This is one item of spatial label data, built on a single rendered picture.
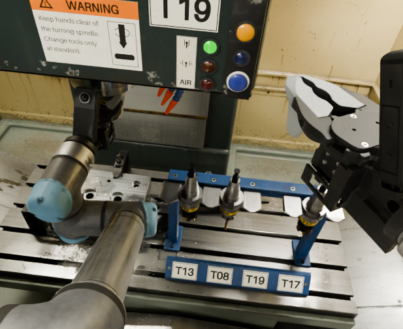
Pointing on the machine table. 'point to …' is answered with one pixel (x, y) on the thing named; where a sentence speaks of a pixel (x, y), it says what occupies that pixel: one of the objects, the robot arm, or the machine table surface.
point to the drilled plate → (116, 187)
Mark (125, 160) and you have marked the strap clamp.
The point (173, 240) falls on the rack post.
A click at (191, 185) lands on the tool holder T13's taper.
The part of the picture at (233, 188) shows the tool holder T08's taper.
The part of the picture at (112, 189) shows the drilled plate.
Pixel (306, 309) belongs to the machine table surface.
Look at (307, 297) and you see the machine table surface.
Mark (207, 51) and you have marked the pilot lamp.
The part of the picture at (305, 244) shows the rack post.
